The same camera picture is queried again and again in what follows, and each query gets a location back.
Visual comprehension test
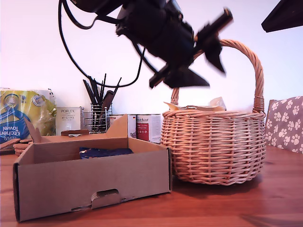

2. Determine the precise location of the woven wicker basket with handle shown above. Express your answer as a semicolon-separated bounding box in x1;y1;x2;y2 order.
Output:
160;39;267;186

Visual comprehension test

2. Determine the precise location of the blue Terry's mini eggs bag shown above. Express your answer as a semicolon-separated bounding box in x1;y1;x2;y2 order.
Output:
79;147;134;160

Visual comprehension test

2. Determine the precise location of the brown cardboard box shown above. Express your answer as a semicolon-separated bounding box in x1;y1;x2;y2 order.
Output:
13;114;173;223

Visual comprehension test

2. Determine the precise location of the white Porlex box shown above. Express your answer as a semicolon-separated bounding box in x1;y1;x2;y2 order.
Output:
55;106;82;137

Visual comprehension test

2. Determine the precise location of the tin can red label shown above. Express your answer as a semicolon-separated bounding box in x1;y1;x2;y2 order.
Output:
136;114;162;144

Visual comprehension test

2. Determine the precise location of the black chopstick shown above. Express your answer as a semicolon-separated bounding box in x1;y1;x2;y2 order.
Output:
82;79;96;106
110;77;122;99
92;79;100;105
99;73;107;101
87;75;99;105

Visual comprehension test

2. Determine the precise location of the tin can white label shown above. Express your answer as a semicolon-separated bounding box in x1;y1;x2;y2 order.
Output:
108;114;137;139

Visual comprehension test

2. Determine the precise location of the grey paw print cushion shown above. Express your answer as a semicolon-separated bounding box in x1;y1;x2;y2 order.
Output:
265;96;303;155

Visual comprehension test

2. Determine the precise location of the yellow blue kitchen towel pack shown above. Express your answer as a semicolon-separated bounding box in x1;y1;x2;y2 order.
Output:
0;87;57;145

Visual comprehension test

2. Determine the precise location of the round cork coaster stack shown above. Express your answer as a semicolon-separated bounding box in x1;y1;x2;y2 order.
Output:
13;143;33;157

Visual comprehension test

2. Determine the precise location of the square cork mat pile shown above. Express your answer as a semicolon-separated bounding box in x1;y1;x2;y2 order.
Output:
0;139;21;156

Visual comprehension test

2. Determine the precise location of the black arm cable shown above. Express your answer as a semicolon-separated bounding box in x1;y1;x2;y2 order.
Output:
63;0;121;30
132;42;161;73
58;0;146;87

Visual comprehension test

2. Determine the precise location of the dark brown utensil handle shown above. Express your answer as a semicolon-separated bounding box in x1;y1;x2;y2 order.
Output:
101;90;115;119

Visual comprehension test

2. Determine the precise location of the metal wire utensil holder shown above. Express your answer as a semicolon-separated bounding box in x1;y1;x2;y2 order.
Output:
83;104;112;133

